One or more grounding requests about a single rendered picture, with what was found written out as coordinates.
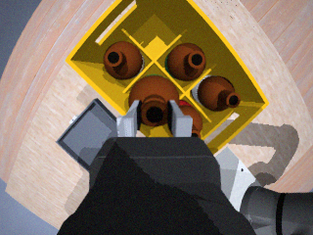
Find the yellow plastic crate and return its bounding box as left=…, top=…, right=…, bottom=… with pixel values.
left=65, top=0, right=269, bottom=155

